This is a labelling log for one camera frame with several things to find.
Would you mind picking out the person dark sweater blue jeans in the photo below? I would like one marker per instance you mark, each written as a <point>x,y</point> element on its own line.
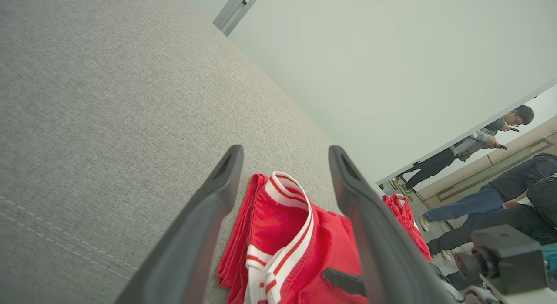
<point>478,204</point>

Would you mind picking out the person in black trousers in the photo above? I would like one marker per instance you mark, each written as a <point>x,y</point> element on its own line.
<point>461,236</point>

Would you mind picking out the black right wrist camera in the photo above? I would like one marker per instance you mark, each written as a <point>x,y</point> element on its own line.
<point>509,256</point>

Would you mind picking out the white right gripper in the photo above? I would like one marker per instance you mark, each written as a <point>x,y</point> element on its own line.
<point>518,297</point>

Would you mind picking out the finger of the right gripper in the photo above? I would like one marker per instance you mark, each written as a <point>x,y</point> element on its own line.
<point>346,283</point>

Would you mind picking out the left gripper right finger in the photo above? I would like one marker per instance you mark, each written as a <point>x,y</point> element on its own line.
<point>383,256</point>

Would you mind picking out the red basketball jersey white sleeves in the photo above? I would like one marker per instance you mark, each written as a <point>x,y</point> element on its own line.
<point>283,217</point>

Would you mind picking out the grey sofa cushion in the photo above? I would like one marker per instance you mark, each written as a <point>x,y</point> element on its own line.
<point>109,99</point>

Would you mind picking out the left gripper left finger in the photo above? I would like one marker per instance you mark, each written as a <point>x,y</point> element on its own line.
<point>196,225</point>

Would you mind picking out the person grey hoodie black trousers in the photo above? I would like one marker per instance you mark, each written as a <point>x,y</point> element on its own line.
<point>435,164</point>

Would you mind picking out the beige wooden cabinet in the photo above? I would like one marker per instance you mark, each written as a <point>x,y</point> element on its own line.
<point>522,143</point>

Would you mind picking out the red shorts white stripe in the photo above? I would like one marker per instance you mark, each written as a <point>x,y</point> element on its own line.
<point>402,212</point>

